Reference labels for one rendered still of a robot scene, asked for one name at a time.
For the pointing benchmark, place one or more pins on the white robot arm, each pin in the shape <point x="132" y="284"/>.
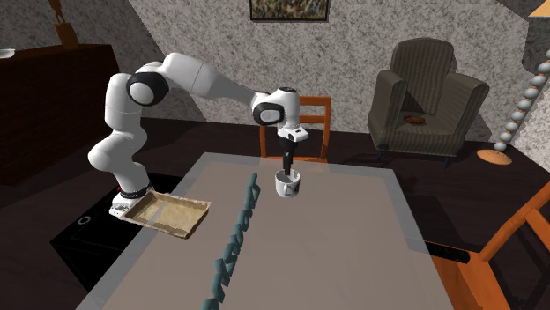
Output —
<point x="124" y="129"/>

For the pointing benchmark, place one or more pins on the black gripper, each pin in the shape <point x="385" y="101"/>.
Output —
<point x="289" y="151"/>

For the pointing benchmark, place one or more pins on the olive striped armchair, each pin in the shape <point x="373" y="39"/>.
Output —
<point x="423" y="111"/>

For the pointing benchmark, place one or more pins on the tan shallow tray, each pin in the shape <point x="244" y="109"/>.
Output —
<point x="168" y="213"/>

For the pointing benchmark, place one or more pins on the orange wooden chair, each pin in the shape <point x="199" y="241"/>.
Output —
<point x="316" y="113"/>
<point x="494" y="266"/>

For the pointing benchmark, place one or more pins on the black robot stand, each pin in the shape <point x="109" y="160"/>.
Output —
<point x="92" y="240"/>

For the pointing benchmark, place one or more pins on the white printed mug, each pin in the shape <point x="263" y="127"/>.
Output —
<point x="287" y="187"/>

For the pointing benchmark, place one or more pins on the beaded floor lamp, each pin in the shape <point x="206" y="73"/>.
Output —
<point x="522" y="105"/>

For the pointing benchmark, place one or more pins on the teal zigzag strip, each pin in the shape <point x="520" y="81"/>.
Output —
<point x="234" y="248"/>

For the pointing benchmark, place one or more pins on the table with pale top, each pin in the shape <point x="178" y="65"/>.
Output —
<point x="322" y="249"/>

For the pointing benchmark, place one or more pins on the framed wall picture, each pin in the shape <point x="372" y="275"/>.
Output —
<point x="288" y="9"/>

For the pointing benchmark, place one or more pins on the dark wooden sideboard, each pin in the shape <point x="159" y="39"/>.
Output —
<point x="47" y="107"/>

